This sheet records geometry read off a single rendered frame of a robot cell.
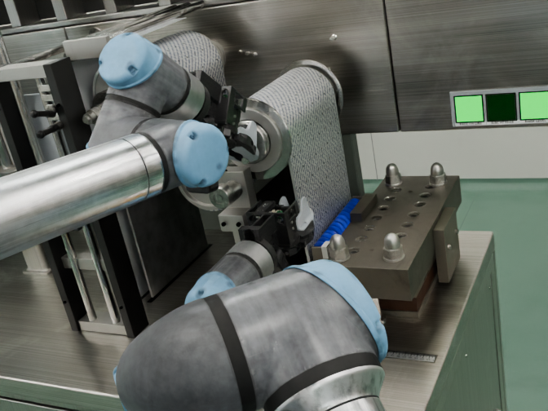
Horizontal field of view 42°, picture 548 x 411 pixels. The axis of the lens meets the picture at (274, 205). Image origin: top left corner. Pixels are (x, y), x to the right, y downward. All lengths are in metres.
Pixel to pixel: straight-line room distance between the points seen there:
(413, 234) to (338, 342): 0.67
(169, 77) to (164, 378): 0.44
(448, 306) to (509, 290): 1.79
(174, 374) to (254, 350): 0.07
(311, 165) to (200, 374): 0.73
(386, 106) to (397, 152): 2.64
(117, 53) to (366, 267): 0.55
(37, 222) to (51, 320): 0.88
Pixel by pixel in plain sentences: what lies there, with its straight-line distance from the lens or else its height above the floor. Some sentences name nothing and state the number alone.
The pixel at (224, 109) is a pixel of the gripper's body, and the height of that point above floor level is 1.34.
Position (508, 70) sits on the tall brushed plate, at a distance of 1.40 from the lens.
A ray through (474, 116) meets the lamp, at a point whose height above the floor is 1.17.
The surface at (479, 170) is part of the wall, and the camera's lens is 4.04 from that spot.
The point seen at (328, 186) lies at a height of 1.10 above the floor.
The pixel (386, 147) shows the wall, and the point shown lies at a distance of 4.12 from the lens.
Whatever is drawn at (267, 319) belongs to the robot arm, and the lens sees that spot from 0.64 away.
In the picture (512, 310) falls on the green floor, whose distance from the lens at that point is 2.98.
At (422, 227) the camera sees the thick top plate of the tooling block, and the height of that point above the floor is 1.03.
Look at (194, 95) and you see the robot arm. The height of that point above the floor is 1.39.
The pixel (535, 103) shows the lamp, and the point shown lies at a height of 1.19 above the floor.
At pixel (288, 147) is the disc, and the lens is 1.20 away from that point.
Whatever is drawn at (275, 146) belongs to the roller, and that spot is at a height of 1.24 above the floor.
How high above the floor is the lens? 1.60
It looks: 22 degrees down
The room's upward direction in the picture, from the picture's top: 11 degrees counter-clockwise
